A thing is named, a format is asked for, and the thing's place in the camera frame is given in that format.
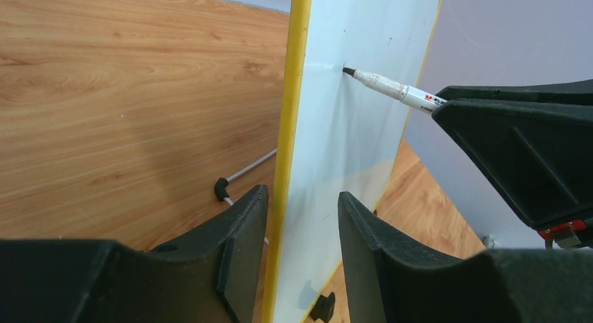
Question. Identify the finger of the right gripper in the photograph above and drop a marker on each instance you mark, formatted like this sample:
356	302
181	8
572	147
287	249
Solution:
571	93

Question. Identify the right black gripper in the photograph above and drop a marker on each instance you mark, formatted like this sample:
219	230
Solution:
537	156

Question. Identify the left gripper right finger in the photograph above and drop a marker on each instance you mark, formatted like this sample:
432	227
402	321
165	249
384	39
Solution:
391	277

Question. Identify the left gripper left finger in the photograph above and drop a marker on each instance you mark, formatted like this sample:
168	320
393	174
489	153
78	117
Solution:
208	274

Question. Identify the brown whiteboard marker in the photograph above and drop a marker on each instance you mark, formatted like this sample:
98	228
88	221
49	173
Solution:
406	94

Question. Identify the yellow-framed whiteboard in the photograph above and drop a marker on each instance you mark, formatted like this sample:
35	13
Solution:
335	135

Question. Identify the black whiteboard stand foot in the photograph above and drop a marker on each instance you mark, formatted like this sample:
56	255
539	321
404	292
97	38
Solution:
323	308

